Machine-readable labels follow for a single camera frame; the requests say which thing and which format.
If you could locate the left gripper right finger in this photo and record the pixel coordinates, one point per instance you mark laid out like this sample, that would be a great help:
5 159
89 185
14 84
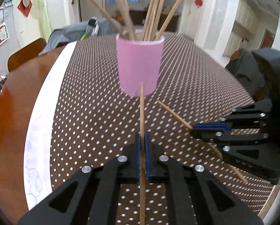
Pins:
193 195

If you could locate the brown polka dot mat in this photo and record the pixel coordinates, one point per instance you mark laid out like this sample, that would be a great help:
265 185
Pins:
107 151

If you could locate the red diamond wall decoration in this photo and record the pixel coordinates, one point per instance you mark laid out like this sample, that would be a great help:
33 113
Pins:
25 7

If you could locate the dark jacket on chair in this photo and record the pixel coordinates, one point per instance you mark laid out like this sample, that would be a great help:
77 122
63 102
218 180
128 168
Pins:
243 66

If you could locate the green curtain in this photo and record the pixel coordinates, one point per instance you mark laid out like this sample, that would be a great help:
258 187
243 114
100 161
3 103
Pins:
43 18

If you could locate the white wall cabinet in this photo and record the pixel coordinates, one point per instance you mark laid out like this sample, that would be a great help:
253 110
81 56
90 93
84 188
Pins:
239 27

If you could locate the pink cylindrical cup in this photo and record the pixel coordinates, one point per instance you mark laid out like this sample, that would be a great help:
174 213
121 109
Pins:
138 62

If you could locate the brown wooden chair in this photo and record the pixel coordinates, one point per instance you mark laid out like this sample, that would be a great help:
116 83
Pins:
25 54

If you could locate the grey jacket on chair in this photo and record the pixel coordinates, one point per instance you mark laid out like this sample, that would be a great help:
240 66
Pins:
71 33

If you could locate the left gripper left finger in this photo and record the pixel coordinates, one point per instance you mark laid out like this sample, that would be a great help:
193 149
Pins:
91 195

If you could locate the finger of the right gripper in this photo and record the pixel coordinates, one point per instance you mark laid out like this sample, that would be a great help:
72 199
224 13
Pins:
223 137
249 116

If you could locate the beige refrigerator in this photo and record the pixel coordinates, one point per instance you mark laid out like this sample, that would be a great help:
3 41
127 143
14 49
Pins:
88 10

